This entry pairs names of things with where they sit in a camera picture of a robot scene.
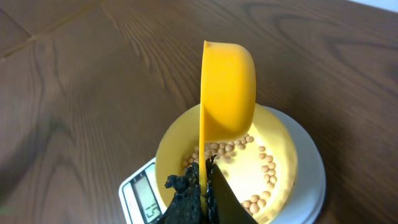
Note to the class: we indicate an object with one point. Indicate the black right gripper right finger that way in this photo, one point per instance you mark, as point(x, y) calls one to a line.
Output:
point(223, 206)

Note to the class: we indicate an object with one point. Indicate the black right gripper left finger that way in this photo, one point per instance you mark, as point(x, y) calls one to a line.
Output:
point(185, 207)

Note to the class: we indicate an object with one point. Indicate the yellow plastic measuring scoop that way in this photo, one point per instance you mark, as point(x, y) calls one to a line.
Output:
point(227, 99)

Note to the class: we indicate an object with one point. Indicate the white digital kitchen scale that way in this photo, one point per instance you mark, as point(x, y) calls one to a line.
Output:
point(141, 201)

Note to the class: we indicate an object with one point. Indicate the soybeans in bowl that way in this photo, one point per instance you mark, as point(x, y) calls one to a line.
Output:
point(249, 169)

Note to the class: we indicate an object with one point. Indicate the pale yellow plastic bowl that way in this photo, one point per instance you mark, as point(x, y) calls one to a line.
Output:
point(177, 146)

